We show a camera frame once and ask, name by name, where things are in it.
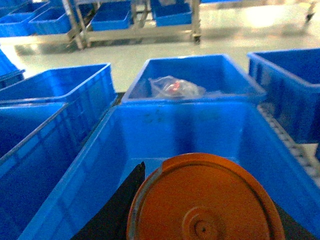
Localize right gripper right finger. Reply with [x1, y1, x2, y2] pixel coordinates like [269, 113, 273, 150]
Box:
[273, 201, 318, 240]

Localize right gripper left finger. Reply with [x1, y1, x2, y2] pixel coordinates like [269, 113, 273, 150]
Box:
[72, 162, 146, 240]

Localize orange round cap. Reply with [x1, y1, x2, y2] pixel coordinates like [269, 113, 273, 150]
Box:
[126, 153, 285, 240]

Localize far steel shelf rack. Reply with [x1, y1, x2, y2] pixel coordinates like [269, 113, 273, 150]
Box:
[61, 0, 201, 50]

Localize empty blue plastic bin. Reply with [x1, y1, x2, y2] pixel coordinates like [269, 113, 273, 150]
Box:
[20, 102, 320, 240]

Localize blue plastic bin left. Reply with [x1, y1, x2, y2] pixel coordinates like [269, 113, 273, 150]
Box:
[0, 103, 80, 240]

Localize clear plastic bag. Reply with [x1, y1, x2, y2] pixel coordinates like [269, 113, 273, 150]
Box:
[148, 75, 206, 99]

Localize blue bin far right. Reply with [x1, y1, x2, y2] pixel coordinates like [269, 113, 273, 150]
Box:
[247, 48, 320, 144]

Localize blue bin with plastic bag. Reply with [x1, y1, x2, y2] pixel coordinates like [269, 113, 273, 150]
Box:
[121, 54, 267, 105]

